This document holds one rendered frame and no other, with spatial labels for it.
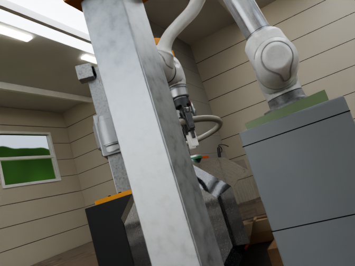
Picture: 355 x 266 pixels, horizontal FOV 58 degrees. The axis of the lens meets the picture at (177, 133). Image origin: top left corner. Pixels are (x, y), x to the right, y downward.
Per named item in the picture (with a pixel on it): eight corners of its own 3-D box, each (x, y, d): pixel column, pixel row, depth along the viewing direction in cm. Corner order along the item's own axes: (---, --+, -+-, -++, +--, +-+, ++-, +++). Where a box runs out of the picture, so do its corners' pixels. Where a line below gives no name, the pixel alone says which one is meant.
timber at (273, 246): (291, 265, 195) (285, 246, 197) (272, 268, 200) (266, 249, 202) (297, 250, 222) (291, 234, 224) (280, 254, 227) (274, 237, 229)
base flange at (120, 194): (93, 206, 292) (91, 201, 293) (123, 198, 336) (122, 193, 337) (136, 192, 272) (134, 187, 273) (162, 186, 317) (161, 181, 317)
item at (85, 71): (74, 82, 307) (70, 68, 310) (86, 85, 324) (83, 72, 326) (89, 74, 299) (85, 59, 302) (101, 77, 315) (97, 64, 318)
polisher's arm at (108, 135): (92, 150, 299) (85, 125, 304) (108, 152, 333) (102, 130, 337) (165, 125, 285) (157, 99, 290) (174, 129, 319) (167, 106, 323)
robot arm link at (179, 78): (172, 95, 156) (159, 89, 144) (164, 67, 159) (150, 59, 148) (192, 86, 151) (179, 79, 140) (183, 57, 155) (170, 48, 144)
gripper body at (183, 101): (189, 94, 144) (195, 113, 142) (186, 101, 152) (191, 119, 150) (174, 97, 143) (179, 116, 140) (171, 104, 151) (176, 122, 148)
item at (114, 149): (93, 160, 302) (83, 120, 309) (115, 159, 334) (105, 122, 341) (121, 149, 289) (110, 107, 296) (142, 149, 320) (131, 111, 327)
